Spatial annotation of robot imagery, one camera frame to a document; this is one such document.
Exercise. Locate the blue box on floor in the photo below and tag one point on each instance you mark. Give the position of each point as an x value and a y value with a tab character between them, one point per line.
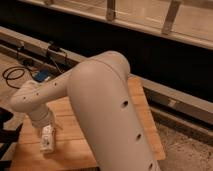
42	75

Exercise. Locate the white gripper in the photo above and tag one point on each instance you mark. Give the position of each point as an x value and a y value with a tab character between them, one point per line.
42	117

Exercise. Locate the black clamp on rail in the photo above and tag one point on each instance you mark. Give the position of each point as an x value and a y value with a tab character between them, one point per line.
53	47

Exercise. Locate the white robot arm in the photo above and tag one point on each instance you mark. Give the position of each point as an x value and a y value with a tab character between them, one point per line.
115	136

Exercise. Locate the metal floor rail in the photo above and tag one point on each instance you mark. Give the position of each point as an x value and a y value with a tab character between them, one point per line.
97	76

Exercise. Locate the white plastic bottle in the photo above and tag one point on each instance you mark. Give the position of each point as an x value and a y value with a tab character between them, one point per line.
47	139

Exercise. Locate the wooden window frame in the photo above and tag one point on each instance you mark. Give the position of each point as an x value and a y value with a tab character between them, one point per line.
187	21

